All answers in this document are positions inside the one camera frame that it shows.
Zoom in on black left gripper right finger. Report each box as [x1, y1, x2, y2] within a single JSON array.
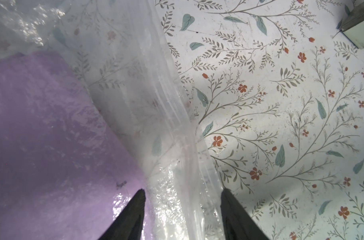
[[220, 188, 269, 240]]

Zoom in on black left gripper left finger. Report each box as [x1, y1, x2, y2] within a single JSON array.
[[99, 189, 146, 240]]

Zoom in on purple trousers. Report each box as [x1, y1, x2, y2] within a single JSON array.
[[0, 52, 146, 240]]

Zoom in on clear plastic vacuum bag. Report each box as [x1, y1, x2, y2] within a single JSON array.
[[0, 1, 224, 240]]

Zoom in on mint green pencil sharpener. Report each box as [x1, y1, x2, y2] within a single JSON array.
[[341, 1, 364, 49]]

